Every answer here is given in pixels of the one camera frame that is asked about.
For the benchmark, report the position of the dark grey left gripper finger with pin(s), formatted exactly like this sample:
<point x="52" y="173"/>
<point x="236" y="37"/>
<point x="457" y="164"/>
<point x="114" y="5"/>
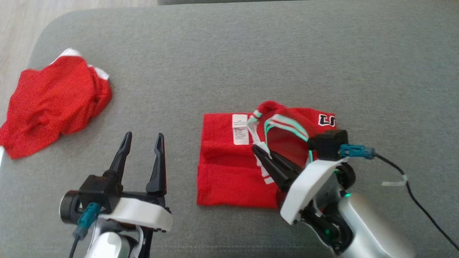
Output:
<point x="120" y="163"/>
<point x="158" y="173"/>

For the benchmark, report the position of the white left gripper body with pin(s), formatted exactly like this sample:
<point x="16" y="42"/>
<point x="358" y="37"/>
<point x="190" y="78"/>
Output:
<point x="141" y="214"/>

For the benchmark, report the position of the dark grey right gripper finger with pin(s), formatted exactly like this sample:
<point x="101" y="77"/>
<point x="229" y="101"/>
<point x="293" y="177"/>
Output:
<point x="290" y="165"/>
<point x="277" y="173"/>

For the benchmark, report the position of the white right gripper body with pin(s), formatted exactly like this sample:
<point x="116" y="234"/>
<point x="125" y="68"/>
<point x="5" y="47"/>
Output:
<point x="304" y="191"/>

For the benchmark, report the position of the red basketball shorts with print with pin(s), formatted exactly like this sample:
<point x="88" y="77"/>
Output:
<point x="223" y="171"/>

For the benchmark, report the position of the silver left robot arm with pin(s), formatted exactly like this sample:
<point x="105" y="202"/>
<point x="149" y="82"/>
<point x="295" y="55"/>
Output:
<point x="104" y="251"/>

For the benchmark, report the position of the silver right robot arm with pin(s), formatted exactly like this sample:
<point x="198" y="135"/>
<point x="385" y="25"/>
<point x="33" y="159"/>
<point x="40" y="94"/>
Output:
<point x="370" y="231"/>

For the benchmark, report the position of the crumpled plain red garment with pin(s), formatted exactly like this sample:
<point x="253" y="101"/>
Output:
<point x="49" y="104"/>

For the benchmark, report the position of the large grey sofa seat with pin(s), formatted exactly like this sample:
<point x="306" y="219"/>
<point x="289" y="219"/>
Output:
<point x="250" y="59"/>

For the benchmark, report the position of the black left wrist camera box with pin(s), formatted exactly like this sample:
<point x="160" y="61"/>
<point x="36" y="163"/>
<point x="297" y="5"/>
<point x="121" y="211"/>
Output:
<point x="98" y="191"/>

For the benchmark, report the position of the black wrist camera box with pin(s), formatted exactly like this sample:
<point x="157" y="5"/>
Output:
<point x="98" y="191"/>
<point x="329" y="142"/>

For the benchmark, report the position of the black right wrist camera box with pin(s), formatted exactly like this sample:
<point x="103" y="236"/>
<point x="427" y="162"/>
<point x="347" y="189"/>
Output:
<point x="329" y="142"/>

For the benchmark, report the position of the blue left camera connector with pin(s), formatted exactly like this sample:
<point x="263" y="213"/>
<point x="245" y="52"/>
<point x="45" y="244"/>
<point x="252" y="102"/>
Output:
<point x="85" y="220"/>

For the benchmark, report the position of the blue camera connector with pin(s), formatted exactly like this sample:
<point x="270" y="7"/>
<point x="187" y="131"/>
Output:
<point x="85" y="220"/>
<point x="354" y="150"/>

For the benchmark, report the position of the blue right camera connector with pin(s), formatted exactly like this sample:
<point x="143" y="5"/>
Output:
<point x="354" y="150"/>

